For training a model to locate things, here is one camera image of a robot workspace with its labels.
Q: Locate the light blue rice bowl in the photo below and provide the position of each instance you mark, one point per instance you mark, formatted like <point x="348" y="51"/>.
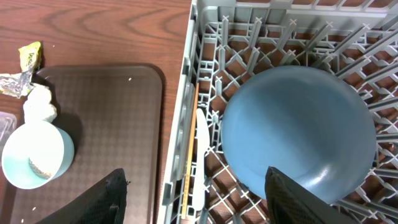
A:
<point x="36" y="153"/>

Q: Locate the snack wrapper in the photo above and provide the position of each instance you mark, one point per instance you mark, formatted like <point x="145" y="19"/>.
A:
<point x="20" y="84"/>

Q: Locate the wooden chopstick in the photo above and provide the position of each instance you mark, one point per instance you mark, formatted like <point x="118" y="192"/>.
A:
<point x="189" y="156"/>

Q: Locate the light blue plastic knife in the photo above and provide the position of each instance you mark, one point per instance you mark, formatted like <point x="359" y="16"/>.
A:
<point x="203" y="142"/>

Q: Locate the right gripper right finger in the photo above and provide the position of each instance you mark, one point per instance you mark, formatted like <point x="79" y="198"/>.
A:
<point x="289" y="202"/>

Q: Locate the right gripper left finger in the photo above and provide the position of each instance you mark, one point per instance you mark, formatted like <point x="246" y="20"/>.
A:
<point x="103" y="203"/>

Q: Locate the grey dishwasher rack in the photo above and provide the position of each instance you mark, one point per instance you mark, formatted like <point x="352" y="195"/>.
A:
<point x="228" y="42"/>

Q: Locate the clear plastic bin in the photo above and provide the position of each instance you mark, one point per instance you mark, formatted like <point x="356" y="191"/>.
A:
<point x="8" y="125"/>

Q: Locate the brown serving tray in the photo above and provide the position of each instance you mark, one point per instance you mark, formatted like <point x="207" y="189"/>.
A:
<point x="112" y="115"/>

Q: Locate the blue plate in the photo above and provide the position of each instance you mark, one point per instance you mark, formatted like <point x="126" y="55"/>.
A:
<point x="307" y="123"/>

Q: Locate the white napkin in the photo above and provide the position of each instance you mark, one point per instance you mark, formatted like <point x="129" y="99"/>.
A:
<point x="38" y="105"/>

